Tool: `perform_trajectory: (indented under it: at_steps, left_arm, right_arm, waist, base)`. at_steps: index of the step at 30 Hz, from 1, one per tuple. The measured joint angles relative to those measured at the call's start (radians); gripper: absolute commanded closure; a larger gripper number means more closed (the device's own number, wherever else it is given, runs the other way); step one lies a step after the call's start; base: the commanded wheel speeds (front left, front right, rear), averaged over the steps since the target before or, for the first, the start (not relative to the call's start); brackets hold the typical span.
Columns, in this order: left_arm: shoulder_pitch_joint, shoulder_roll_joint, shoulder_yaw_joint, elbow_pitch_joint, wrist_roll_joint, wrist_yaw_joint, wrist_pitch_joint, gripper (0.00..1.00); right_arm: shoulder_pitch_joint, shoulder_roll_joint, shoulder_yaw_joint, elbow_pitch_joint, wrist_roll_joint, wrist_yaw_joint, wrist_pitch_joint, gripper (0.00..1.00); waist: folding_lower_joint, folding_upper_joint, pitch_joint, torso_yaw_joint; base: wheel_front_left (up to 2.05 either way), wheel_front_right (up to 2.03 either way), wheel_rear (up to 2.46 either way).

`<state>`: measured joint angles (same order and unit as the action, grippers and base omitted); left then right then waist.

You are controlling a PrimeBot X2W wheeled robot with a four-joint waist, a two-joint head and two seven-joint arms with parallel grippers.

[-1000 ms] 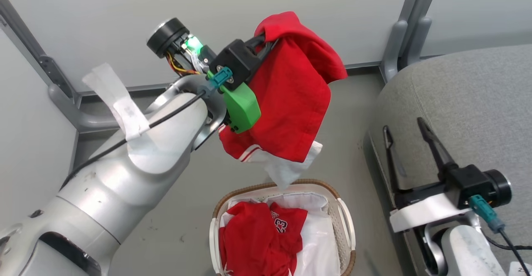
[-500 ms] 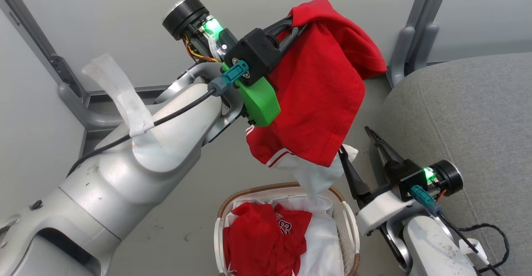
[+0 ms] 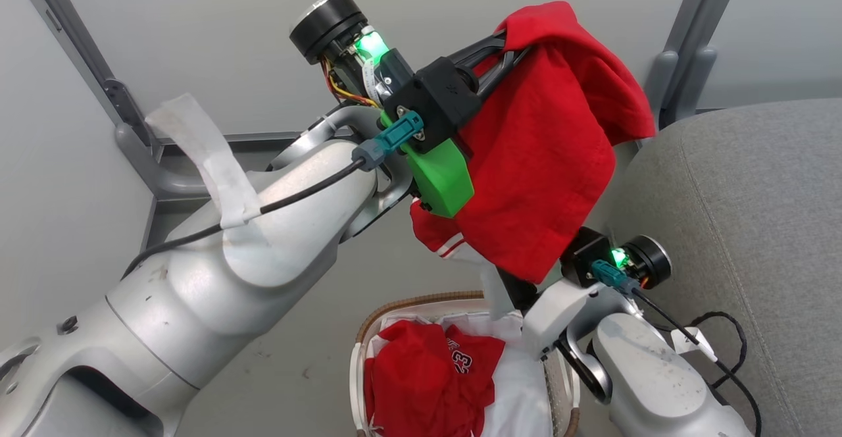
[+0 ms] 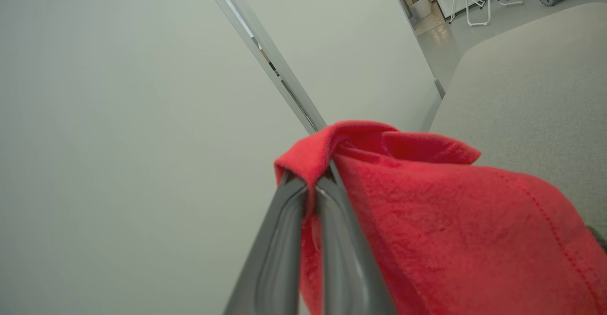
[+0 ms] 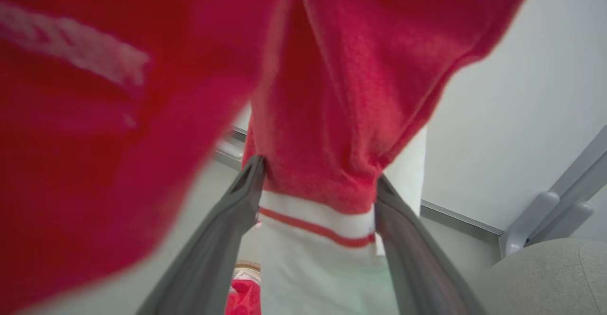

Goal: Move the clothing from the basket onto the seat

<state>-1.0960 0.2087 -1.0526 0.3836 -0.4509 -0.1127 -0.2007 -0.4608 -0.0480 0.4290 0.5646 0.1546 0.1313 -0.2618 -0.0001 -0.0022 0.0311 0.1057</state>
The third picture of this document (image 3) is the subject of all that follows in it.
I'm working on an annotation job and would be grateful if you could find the white cloth basket liner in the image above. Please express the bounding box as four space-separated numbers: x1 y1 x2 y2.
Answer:
365 312 553 437

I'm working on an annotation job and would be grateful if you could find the white tape strip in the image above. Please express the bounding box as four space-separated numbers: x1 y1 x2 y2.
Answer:
145 93 270 230

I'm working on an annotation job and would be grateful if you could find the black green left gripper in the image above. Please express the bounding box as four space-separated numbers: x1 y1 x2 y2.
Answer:
289 0 531 219

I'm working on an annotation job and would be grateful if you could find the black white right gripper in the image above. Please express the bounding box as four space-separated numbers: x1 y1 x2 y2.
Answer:
498 226 672 359

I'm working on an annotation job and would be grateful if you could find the grey partition post with bracket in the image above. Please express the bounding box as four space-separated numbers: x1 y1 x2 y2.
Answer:
20 0 162 161

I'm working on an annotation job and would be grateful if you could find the red garment with striped trim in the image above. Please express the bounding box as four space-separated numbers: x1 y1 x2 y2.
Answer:
409 1 657 284

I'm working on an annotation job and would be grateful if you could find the grey partition bottom rail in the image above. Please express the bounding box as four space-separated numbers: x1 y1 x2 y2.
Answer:
158 131 316 156

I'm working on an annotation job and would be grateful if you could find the grey fabric sofa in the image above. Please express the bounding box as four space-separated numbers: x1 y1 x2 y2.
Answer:
579 98 842 437

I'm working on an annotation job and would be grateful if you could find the red jersey with number print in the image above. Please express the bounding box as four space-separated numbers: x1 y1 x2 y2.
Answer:
364 320 506 437

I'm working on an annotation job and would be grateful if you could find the small white tape tag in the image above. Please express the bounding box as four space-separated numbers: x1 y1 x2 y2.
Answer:
671 326 719 363

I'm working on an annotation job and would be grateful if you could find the white woven laundry basket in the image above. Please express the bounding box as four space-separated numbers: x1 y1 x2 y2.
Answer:
349 290 583 437

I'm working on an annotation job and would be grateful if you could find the grey partition foot bar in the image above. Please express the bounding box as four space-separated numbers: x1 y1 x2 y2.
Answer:
115 121 221 202

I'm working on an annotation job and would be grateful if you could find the grey partition post with feet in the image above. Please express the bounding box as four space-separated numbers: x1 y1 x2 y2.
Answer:
645 0 749 130

